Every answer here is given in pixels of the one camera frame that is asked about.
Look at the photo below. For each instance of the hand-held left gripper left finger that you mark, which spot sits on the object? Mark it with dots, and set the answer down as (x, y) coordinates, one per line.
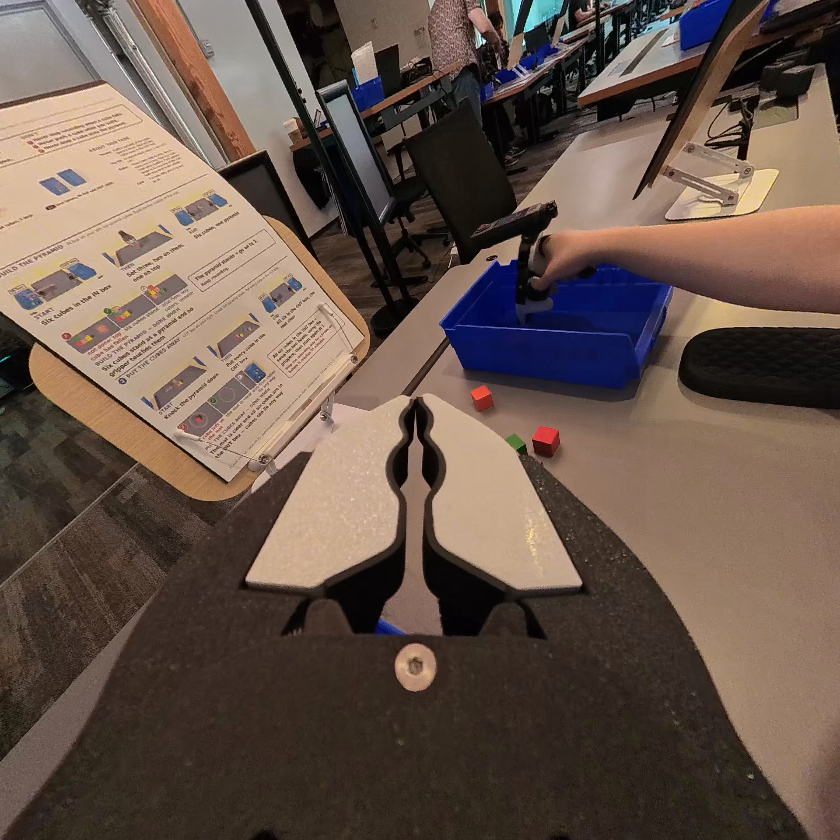
(334, 518)

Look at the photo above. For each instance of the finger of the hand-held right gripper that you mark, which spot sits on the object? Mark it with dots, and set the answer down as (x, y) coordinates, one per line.
(533, 308)

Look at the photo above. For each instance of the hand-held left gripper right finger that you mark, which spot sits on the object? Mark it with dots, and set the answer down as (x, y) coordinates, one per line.
(492, 518)

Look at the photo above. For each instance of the blue plastic bin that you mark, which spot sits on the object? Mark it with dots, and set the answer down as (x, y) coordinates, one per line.
(558, 348)
(390, 628)

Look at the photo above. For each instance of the green wooden cube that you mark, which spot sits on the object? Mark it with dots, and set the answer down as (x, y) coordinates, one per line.
(516, 443)

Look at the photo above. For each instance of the red wooden cube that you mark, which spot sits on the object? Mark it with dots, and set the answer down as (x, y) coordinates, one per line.
(545, 441)

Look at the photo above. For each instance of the orange wooden cube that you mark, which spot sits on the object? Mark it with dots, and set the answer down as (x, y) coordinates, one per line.
(481, 397)

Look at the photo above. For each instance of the person's right forearm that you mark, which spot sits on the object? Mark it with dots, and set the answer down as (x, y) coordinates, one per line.
(722, 256)

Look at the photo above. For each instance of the person's right hand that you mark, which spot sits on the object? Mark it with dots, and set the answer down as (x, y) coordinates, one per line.
(568, 256)

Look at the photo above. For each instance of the black office chair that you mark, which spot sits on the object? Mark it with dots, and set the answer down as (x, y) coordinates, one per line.
(459, 184)

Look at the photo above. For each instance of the black pole with round base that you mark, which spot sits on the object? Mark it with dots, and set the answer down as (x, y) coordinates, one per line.
(394, 315)

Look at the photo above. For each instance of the wood-topped desk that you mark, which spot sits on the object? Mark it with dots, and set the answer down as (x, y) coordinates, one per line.
(407, 98)

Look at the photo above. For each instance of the black framed sign stand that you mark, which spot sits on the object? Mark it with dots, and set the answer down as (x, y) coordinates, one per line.
(358, 151)
(266, 190)

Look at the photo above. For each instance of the distant blue bin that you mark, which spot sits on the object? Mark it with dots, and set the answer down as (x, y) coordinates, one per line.
(702, 23)
(367, 95)

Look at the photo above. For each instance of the long grey desk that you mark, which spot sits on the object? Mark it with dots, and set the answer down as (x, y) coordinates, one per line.
(630, 69)

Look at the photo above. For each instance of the black monitor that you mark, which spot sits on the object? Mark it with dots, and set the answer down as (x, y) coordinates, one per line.
(387, 69)

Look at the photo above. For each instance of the white document stand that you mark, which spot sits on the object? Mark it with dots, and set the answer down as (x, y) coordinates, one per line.
(85, 407)
(722, 187)

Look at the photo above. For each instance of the black chair armrest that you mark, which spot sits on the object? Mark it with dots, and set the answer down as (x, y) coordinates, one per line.
(761, 364)

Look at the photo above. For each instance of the instruction sheet board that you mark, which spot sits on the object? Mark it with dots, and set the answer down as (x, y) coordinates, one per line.
(164, 275)

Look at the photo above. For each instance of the black boxes on desk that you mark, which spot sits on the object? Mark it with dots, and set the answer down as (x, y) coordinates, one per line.
(787, 75)

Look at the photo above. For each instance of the wooden post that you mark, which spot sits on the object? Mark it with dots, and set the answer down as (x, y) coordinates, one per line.
(190, 72)

